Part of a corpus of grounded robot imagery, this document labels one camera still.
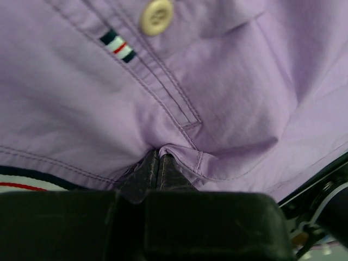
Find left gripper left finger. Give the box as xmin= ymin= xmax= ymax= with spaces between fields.
xmin=1 ymin=151 xmax=159 ymax=260

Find purple trousers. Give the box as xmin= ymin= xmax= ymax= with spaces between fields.
xmin=1 ymin=1 xmax=347 ymax=201

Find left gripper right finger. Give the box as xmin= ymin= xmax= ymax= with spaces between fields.
xmin=144 ymin=155 xmax=295 ymax=260

